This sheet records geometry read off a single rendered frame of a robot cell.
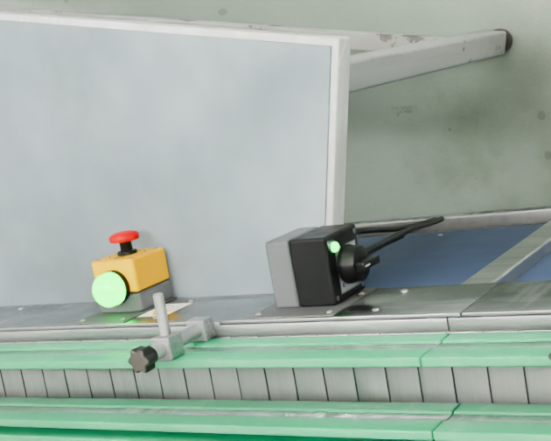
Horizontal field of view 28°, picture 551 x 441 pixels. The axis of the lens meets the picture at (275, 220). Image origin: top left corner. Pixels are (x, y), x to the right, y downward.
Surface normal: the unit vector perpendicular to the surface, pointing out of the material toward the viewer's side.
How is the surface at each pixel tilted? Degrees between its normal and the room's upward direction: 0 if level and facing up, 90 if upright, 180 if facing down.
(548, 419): 90
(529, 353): 90
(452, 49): 90
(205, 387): 0
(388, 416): 90
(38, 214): 0
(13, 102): 0
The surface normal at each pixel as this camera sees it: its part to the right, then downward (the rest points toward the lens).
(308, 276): -0.51, 0.21
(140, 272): 0.84, -0.07
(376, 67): 0.86, 0.14
